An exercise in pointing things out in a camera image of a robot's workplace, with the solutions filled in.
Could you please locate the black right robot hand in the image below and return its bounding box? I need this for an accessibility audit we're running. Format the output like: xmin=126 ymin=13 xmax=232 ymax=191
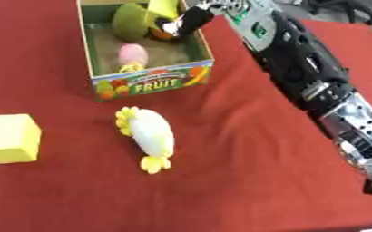
xmin=142 ymin=5 xmax=218 ymax=42

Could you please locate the cardboard fruit print box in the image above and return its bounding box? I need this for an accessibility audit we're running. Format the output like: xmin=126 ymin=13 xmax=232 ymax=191
xmin=74 ymin=0 xmax=217 ymax=102

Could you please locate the pink candy soft toy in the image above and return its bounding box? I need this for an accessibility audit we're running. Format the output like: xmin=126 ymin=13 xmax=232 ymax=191
xmin=116 ymin=43 xmax=150 ymax=73

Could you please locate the white candy soft toy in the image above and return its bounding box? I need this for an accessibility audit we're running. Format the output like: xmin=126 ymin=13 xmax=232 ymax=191
xmin=114 ymin=106 xmax=177 ymax=176

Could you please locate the black chair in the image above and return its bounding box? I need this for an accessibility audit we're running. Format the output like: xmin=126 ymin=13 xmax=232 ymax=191
xmin=303 ymin=0 xmax=372 ymax=26

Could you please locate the yellow cube block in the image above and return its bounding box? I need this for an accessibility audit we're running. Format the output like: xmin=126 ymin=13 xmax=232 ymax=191
xmin=0 ymin=113 xmax=44 ymax=165

